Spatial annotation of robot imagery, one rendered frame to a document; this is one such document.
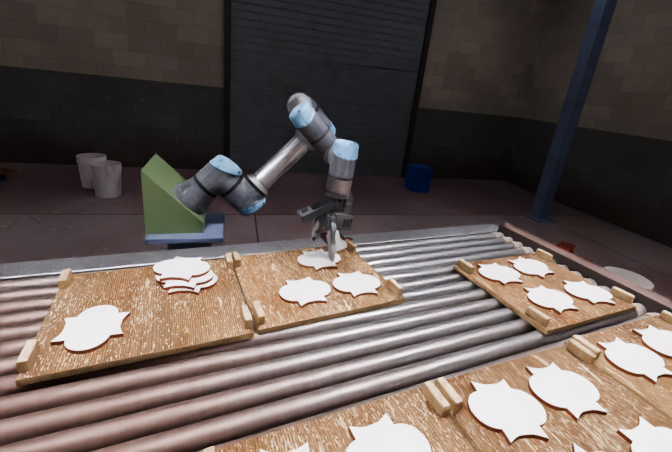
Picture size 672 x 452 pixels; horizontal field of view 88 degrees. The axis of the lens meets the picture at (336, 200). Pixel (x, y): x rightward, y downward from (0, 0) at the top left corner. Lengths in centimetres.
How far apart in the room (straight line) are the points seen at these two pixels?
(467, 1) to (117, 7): 513
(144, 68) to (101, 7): 82
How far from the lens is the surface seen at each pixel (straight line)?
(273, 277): 103
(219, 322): 88
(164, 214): 144
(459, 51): 672
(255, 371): 79
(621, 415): 95
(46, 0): 607
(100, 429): 76
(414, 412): 74
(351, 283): 101
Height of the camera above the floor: 147
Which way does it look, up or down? 18 degrees down
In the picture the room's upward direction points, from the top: 6 degrees clockwise
